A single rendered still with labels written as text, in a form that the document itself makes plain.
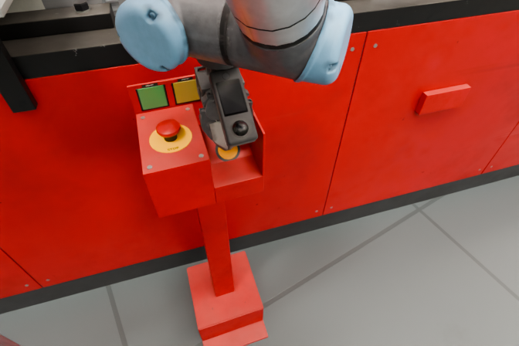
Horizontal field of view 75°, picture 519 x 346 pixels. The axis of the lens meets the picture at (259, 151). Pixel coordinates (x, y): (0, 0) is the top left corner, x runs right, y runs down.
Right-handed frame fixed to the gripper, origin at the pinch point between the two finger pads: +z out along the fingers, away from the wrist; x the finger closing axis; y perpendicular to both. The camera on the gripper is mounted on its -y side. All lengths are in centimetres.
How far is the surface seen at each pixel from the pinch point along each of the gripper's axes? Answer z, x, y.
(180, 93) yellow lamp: -7.0, 6.4, 9.3
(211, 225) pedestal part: 21.6, 5.7, -3.3
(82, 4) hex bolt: -16.5, 20.1, 28.0
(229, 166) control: 2.5, 0.5, -2.4
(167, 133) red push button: -7.6, 10.0, -0.6
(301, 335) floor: 72, -15, -23
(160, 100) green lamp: -6.3, 10.2, 9.3
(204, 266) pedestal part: 62, 9, 4
